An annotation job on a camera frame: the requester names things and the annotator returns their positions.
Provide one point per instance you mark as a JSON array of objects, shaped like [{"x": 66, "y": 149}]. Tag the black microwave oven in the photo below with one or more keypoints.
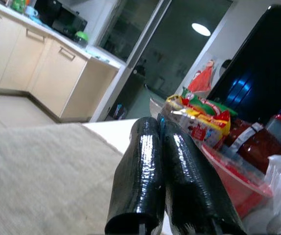
[{"x": 69, "y": 24}]

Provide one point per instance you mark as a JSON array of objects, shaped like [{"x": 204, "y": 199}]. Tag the green round kitchen gadget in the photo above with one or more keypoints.
[{"x": 81, "y": 38}]

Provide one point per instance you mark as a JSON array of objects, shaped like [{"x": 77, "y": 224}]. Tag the red instant noodle bowl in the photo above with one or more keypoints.
[{"x": 241, "y": 195}]

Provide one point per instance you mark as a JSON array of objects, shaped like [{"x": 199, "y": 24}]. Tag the large black glossy appliance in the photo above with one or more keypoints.
[{"x": 265, "y": 61}]

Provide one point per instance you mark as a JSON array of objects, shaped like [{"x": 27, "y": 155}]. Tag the instant noodle multipack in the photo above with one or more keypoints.
[{"x": 204, "y": 117}]

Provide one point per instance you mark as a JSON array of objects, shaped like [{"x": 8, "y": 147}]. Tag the cream kitchen cabinet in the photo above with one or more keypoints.
[{"x": 45, "y": 73}]

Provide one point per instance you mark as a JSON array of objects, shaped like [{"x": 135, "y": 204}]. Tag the dark red snack pouch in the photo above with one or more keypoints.
[{"x": 260, "y": 144}]

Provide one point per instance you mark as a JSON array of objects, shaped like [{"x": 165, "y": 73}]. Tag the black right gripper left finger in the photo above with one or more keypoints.
[{"x": 140, "y": 176}]

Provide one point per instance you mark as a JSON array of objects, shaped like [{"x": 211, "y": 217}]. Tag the round ceiling lamp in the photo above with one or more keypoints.
[{"x": 201, "y": 29}]

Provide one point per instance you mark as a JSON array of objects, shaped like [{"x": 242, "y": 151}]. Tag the red hanging decoration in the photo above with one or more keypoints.
[{"x": 203, "y": 78}]

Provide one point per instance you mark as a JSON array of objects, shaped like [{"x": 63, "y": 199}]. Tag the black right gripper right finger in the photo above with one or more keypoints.
[{"x": 192, "y": 183}]

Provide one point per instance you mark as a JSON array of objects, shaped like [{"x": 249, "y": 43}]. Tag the glass sliding door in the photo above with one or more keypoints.
[{"x": 160, "y": 61}]

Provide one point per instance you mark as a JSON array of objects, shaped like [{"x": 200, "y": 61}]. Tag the beige woven placemat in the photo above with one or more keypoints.
[{"x": 45, "y": 176}]

